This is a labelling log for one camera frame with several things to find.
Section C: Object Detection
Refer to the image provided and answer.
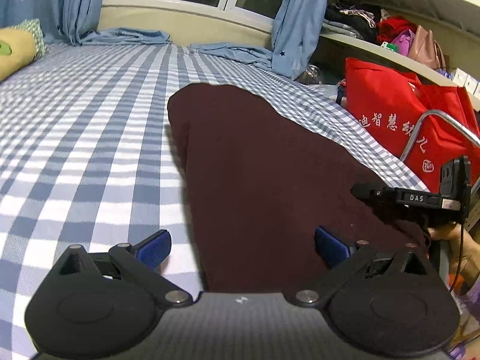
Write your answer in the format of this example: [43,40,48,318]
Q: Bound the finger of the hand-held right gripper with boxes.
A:
[350,182,400,206]

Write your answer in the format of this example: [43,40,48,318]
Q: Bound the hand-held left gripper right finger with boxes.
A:
[292,226,430,308]

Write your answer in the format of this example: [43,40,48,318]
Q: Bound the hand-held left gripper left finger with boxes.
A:
[55,229,194,308]

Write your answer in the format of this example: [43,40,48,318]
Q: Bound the maroon printed t-shirt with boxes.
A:
[166,82,430,294]

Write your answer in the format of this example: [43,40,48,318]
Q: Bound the dark clothes pile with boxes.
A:
[324,2,382,44]

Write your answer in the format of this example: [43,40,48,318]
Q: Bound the person's right hand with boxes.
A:
[427,226,480,295]

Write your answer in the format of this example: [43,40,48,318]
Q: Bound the bent metal tube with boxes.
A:
[399,109,480,163]

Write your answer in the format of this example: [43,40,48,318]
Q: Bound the red fabric tote bag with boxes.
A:
[418,82,480,185]
[344,58,462,194]

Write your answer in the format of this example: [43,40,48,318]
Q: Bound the white small boxes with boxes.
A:
[445,67,480,96]

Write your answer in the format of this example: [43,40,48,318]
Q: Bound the blue checkered bed sheet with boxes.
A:
[0,41,430,350]

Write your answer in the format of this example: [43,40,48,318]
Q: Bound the clear plastic wrap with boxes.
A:
[299,64,324,86]

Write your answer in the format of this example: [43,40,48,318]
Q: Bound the purple printed cloth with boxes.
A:
[448,292,480,360]

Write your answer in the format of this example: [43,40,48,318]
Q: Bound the pink handbag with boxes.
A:
[408,25,446,71]

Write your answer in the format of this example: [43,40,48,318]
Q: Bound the white shelf unit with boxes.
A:
[319,0,480,99]

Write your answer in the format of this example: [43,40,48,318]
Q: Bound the purple handbag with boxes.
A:
[390,30,415,54]

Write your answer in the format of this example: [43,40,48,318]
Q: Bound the folded grey jeans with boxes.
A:
[320,20,365,41]

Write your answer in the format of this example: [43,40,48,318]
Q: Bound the red cloth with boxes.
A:
[376,16,418,44]

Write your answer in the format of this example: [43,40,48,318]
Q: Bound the blue star print curtain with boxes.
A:
[189,0,334,80]
[62,0,172,46]

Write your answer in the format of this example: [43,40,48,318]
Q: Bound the yellow avocado print pillow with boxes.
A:
[0,19,46,83]

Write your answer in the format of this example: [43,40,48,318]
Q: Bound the black cable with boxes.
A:
[448,225,466,290]

